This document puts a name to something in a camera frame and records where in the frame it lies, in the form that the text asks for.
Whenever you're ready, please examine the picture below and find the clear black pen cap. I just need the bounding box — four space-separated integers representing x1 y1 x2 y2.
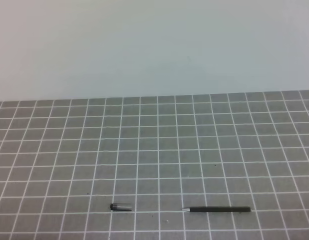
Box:
110 203 133 212

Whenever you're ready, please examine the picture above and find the black pen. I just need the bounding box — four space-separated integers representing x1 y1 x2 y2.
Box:
182 206 252 213

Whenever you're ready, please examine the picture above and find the grey grid tablecloth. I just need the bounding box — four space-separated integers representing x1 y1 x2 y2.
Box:
0 90 309 240

